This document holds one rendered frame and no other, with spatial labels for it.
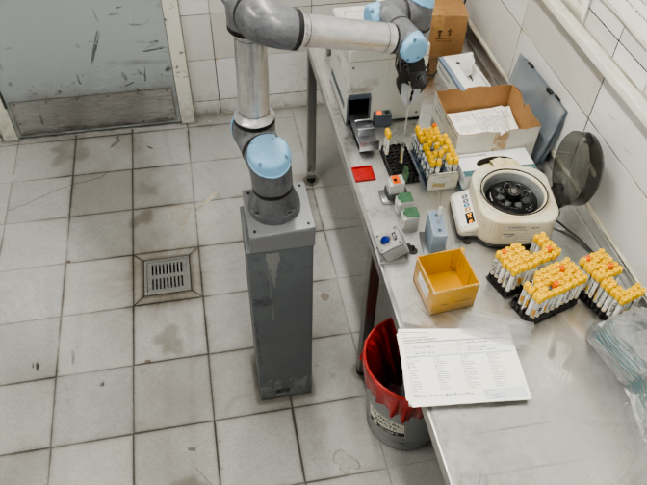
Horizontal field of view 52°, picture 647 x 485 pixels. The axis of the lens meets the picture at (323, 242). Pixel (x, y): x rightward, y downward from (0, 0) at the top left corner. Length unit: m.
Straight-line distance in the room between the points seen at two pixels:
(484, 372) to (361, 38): 0.88
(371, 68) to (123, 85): 1.78
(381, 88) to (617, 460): 1.35
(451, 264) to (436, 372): 0.35
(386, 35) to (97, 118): 2.41
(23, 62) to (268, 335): 2.04
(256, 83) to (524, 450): 1.12
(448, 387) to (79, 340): 1.73
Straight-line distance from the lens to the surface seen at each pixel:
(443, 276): 1.93
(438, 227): 1.92
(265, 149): 1.82
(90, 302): 3.08
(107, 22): 3.55
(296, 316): 2.24
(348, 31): 1.67
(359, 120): 2.31
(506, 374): 1.77
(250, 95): 1.82
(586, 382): 1.84
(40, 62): 3.70
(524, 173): 2.13
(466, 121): 2.37
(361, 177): 2.19
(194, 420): 2.67
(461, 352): 1.78
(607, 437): 1.78
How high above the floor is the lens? 2.35
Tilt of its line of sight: 48 degrees down
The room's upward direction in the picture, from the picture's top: 2 degrees clockwise
